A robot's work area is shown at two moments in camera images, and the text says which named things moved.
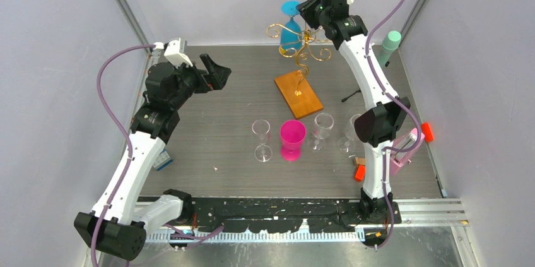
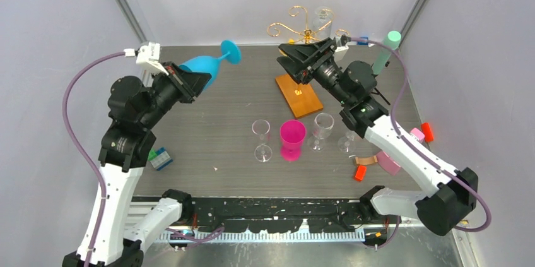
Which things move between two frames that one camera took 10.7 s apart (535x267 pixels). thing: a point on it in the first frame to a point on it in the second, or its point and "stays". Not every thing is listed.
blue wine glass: (291, 35) to (210, 65)
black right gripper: (305, 8) to (301, 72)
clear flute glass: (263, 153) stays
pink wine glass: (293, 133) stays
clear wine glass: (322, 125) stays
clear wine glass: (347, 144) stays
